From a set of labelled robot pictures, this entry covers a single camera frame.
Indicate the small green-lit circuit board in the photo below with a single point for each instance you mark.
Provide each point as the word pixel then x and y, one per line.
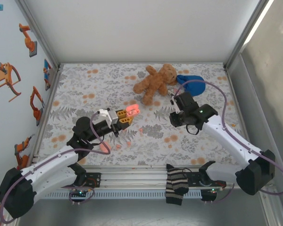
pixel 212 191
pixel 80 193

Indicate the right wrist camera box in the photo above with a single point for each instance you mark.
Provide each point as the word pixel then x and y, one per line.
pixel 175 103

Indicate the aluminium frame post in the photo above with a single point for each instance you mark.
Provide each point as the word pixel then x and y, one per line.
pixel 40 35
pixel 272 207
pixel 246 35

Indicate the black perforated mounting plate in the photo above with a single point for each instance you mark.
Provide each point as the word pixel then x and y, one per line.
pixel 193 179
pixel 97 176

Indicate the pink earbud charging case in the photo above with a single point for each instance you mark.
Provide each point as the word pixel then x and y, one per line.
pixel 133 110
pixel 104 146

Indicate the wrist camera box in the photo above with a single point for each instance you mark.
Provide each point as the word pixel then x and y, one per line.
pixel 175 103
pixel 109 115

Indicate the red white striped packet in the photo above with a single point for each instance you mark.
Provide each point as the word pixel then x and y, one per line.
pixel 174 90

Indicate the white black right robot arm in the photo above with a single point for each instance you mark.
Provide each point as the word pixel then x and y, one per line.
pixel 231 141

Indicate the thin aluminium frame rail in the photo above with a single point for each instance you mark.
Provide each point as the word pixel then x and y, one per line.
pixel 141 63

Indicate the floral patterned table mat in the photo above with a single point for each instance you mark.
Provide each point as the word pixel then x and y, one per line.
pixel 113 77

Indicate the blue orange machine wall sticker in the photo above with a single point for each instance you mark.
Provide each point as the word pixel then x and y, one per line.
pixel 47 73

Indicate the blue knitted cap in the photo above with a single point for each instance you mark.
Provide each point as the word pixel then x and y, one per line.
pixel 195 88

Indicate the brown teddy bear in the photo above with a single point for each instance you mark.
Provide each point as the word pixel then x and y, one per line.
pixel 155 81

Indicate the black beige striped sock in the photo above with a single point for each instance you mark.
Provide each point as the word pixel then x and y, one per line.
pixel 177 183

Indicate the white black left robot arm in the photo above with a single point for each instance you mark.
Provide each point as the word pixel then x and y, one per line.
pixel 49 162

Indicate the orange grey gripper wall sticker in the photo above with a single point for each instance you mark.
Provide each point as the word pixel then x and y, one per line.
pixel 5 75

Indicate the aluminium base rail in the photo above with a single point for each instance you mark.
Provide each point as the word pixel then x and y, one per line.
pixel 136 176

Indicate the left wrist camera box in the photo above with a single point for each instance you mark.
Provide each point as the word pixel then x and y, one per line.
pixel 109 115

